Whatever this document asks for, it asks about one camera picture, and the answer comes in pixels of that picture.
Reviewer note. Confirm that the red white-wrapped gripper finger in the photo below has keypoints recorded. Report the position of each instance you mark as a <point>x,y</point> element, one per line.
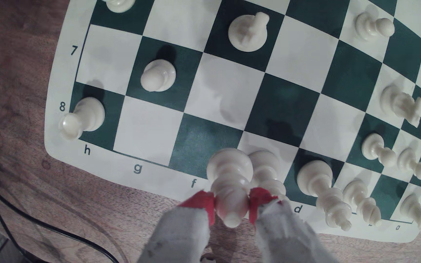
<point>287,237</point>
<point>181,233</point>

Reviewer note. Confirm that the white chess pawn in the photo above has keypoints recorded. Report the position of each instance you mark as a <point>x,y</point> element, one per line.
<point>369,25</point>
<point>119,3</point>
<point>375,148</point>
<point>158,75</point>
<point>409,162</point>

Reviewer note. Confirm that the white pawn on h8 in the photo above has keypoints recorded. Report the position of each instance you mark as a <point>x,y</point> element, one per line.
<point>86,115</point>

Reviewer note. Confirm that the white chess rook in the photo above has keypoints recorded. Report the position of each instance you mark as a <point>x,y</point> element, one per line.
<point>413,210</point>

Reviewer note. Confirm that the green white chess mat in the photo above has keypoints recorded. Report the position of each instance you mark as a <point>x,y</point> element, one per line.
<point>280,109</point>

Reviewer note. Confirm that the white chess bishop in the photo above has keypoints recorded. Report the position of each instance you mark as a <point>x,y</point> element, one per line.
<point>229,179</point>
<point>360,197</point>

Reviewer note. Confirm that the white chess king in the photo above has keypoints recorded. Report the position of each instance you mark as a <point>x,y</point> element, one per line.
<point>269,171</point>

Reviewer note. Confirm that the white chess queen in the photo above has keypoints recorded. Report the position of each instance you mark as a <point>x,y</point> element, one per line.
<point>316,179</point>

